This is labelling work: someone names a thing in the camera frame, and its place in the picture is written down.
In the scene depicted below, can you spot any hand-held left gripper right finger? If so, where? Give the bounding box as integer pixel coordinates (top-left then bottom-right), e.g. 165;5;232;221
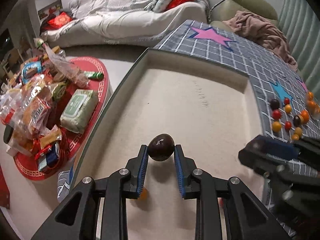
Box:
174;144;292;240

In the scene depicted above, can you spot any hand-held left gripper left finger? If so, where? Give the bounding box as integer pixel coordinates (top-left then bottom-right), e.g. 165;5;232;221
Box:
31;144;148;240

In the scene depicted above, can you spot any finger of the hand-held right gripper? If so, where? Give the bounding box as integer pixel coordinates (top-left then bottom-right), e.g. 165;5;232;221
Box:
238;134;320;174
265;164;320;232

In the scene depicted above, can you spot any dark purple cherry tomato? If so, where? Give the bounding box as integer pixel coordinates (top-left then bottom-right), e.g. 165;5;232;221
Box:
148;133;174;162

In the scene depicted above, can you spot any cluster of mixed cherry tomatoes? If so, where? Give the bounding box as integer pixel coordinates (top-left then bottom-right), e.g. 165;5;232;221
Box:
269;91;320;141

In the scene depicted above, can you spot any large white tray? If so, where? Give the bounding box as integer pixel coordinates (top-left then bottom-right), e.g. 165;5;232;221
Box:
72;47;266;240

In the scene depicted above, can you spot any green wet wipes pack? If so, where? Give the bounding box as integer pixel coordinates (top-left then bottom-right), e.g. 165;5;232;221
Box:
60;89;99;134

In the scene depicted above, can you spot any round red tray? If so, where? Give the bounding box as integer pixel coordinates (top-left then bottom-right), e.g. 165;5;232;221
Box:
0;56;113;181

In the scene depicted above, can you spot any green bottle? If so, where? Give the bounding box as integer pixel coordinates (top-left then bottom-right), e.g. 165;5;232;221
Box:
84;70;104;80

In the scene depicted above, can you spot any grey checked cloth with stars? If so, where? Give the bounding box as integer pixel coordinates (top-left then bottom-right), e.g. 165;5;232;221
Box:
57;19;320;240

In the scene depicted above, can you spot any pale green curtain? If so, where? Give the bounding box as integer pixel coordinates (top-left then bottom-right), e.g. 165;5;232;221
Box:
277;0;320;86

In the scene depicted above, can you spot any pinkish brown blanket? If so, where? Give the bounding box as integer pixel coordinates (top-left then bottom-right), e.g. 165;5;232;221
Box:
222;10;299;72

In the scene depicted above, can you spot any pile of snack packets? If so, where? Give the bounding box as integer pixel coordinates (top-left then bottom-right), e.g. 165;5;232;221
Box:
0;39;90;173

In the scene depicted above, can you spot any black round object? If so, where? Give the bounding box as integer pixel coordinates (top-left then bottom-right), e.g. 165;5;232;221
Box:
3;126;14;145

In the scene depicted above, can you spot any white covered sofa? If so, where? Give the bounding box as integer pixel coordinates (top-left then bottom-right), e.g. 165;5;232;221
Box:
41;0;208;48

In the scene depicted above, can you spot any green armchair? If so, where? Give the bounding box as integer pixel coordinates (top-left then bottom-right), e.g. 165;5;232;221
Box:
209;0;279;30

